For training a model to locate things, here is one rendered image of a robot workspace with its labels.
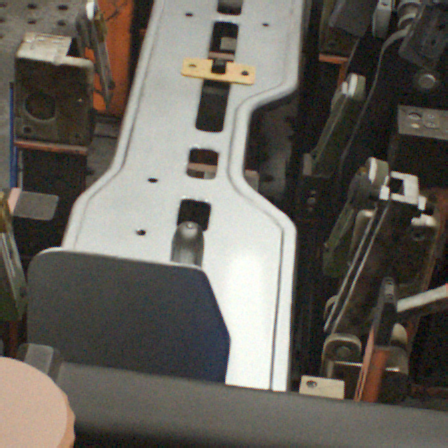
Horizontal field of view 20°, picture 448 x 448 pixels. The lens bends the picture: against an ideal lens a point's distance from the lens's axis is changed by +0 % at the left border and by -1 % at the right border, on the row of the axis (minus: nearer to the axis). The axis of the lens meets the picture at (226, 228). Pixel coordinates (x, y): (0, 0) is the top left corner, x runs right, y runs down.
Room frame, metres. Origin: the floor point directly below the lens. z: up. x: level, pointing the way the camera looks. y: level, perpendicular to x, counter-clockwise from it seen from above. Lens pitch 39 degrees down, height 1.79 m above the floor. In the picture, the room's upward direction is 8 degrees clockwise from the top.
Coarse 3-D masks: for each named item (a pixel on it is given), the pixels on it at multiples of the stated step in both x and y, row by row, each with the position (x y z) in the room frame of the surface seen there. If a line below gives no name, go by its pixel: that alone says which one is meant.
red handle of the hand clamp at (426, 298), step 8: (440, 288) 0.78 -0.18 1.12; (408, 296) 0.79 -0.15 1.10; (416, 296) 0.78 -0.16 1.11; (424, 296) 0.78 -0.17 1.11; (432, 296) 0.78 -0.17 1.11; (440, 296) 0.78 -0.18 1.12; (400, 304) 0.78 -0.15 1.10; (408, 304) 0.78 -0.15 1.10; (416, 304) 0.77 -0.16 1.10; (424, 304) 0.77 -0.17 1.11; (432, 304) 0.77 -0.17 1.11; (440, 304) 0.77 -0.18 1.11; (400, 312) 0.77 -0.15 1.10; (408, 312) 0.77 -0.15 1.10; (416, 312) 0.77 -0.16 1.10; (424, 312) 0.77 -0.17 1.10; (432, 312) 0.77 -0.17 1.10; (368, 320) 0.77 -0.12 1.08; (400, 320) 0.77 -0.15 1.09; (408, 320) 0.77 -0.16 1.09; (368, 328) 0.77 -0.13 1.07
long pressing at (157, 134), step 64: (192, 0) 1.40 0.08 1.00; (256, 0) 1.43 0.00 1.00; (256, 64) 1.27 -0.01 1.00; (128, 128) 1.12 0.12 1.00; (192, 128) 1.13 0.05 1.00; (128, 192) 1.00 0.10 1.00; (192, 192) 1.02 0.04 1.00; (256, 192) 1.03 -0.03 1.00; (128, 256) 0.91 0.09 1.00; (256, 256) 0.93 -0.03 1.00; (256, 320) 0.84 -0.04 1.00; (256, 384) 0.77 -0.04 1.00
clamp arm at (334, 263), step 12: (360, 168) 0.96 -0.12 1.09; (372, 168) 0.95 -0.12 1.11; (384, 168) 0.95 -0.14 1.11; (372, 180) 0.94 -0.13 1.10; (384, 180) 0.94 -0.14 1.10; (348, 204) 0.96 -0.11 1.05; (372, 204) 0.94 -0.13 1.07; (348, 216) 0.94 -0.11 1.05; (336, 228) 0.96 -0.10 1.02; (348, 228) 0.94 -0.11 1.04; (336, 240) 0.94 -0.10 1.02; (348, 240) 0.94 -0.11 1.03; (324, 252) 0.96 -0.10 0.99; (336, 252) 0.94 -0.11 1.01; (348, 252) 0.94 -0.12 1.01; (324, 264) 0.94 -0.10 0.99; (336, 264) 0.94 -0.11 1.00; (336, 276) 0.94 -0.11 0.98
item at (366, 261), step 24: (360, 192) 0.77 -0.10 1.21; (384, 192) 0.78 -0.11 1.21; (408, 192) 0.77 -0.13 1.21; (384, 216) 0.76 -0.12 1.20; (408, 216) 0.76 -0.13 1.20; (384, 240) 0.76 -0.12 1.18; (360, 264) 0.79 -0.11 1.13; (384, 264) 0.76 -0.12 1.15; (360, 288) 0.76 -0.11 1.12; (336, 312) 0.79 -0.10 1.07; (360, 312) 0.76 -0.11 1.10
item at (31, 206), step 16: (16, 192) 0.99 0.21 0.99; (16, 208) 0.97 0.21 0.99; (32, 208) 0.97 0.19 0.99; (48, 208) 0.98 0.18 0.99; (16, 224) 0.96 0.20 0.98; (32, 224) 0.96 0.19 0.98; (48, 224) 0.96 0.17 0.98; (16, 240) 0.96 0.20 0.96; (32, 240) 0.96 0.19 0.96; (48, 240) 0.96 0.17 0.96; (32, 256) 0.96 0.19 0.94; (16, 336) 0.96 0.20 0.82; (16, 352) 0.96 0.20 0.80
